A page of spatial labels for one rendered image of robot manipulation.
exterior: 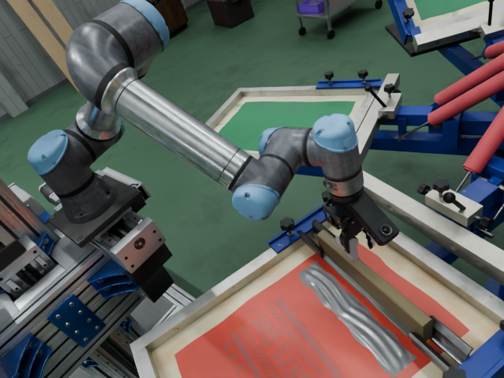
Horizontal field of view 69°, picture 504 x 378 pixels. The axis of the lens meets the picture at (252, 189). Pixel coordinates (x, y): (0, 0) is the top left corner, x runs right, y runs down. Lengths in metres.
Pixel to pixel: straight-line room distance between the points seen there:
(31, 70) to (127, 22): 7.12
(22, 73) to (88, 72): 7.14
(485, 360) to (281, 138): 0.60
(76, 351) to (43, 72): 6.95
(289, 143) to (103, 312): 0.83
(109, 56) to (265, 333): 0.74
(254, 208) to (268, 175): 0.06
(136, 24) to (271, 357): 0.80
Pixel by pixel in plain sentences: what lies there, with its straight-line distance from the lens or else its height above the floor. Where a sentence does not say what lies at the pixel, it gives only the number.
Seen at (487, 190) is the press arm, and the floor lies 1.04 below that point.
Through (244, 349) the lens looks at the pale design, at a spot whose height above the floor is 0.95.
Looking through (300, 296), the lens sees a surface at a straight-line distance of 1.06.
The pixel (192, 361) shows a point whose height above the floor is 0.95.
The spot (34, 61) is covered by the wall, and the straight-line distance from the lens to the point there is 7.90.
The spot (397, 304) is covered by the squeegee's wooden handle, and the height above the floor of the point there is 1.06.
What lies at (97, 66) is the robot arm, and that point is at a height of 1.68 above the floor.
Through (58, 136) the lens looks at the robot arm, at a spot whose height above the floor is 1.49.
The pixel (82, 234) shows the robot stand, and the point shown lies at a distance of 1.11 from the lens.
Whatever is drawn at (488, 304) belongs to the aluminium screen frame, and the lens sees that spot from 1.00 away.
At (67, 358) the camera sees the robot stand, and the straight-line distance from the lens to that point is 1.31.
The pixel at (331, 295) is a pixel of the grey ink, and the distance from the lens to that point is 1.04.
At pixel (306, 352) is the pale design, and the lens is 0.99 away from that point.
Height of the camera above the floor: 1.84
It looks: 38 degrees down
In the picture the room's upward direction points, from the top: 22 degrees counter-clockwise
